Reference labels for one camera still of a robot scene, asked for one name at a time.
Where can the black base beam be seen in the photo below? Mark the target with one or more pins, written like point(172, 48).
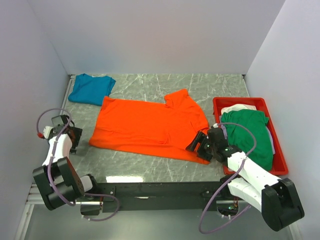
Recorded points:
point(152, 196)

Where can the aluminium frame rail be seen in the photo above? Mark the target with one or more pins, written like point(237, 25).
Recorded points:
point(57, 158)

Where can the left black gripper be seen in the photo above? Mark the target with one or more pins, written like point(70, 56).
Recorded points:
point(77, 132)

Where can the folded blue t shirt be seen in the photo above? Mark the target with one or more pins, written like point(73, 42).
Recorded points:
point(91, 89)

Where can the orange t shirt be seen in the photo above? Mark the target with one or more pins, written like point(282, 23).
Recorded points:
point(151, 128)

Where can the white t shirt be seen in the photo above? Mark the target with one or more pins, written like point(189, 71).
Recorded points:
point(237, 107)

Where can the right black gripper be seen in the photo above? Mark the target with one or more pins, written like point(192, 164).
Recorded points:
point(200, 138)

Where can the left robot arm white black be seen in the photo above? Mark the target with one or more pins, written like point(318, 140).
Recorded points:
point(57, 180)

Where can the green t shirt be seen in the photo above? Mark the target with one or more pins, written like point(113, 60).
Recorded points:
point(247, 130)

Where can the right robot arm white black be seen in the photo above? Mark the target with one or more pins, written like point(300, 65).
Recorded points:
point(277, 199)

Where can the lavender t shirt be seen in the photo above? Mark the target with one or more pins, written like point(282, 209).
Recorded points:
point(271, 140)

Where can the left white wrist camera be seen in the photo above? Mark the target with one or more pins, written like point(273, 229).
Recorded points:
point(45, 134)

